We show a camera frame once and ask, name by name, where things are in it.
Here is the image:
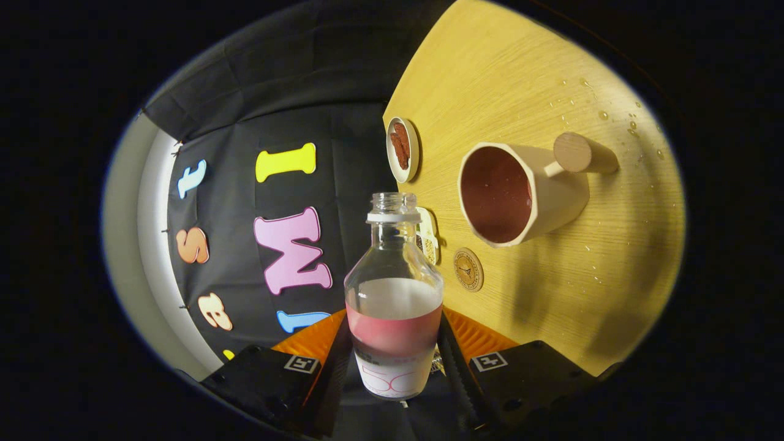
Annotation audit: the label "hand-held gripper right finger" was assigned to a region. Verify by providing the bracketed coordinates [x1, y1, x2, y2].
[436, 306, 607, 435]

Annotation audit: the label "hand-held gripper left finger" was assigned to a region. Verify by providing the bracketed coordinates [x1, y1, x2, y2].
[199, 308, 355, 439]

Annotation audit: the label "clear glass juice bottle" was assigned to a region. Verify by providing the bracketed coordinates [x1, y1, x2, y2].
[344, 192, 444, 401]

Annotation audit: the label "round cork coaster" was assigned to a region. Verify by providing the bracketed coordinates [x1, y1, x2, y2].
[453, 247, 484, 293]

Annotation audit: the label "beige cup with wooden handle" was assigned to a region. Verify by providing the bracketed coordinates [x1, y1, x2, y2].
[458, 132, 619, 249]

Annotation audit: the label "wooden table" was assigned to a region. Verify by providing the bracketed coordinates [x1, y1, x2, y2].
[382, 0, 687, 377]

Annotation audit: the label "white divided grain dish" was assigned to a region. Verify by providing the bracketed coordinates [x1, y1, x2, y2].
[415, 207, 440, 265]

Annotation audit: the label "white round plate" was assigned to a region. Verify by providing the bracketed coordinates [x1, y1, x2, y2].
[386, 117, 421, 184]

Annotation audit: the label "black backdrop cloth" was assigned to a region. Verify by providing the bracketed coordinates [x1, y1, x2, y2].
[141, 0, 457, 368]

